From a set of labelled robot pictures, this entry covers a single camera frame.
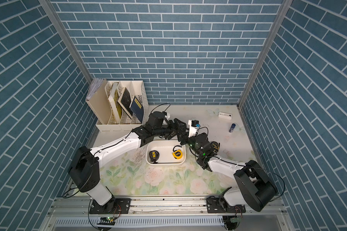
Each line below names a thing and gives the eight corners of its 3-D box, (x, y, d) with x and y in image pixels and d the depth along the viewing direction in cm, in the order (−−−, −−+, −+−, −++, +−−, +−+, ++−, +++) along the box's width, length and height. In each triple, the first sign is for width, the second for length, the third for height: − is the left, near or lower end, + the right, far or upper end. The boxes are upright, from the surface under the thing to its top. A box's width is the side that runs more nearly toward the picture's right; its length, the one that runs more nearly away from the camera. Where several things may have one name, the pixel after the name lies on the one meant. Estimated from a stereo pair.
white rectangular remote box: (217, 117, 116) (218, 115, 114) (218, 113, 119) (218, 111, 117) (231, 120, 114) (231, 118, 112) (231, 116, 117) (232, 114, 115)
